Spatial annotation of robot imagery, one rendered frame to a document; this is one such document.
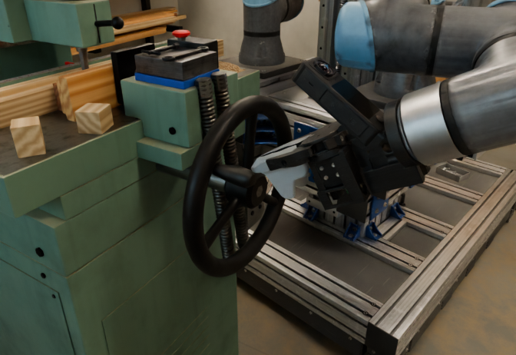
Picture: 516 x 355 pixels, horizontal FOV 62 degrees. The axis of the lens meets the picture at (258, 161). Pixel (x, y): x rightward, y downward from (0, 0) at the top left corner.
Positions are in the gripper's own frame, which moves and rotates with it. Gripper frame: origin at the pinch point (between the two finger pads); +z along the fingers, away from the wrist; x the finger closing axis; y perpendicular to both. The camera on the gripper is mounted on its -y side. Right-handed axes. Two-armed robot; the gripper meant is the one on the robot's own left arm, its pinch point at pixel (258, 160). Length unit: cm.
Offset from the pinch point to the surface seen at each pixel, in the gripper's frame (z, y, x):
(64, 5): 24.5, -33.4, 3.1
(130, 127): 20.6, -11.6, 0.5
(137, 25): 222, -92, 208
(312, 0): 133, -54, 329
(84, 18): 23.1, -30.3, 4.4
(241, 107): 2.0, -7.1, 4.3
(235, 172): 1.5, -0.2, -3.2
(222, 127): 2.8, -5.9, -0.2
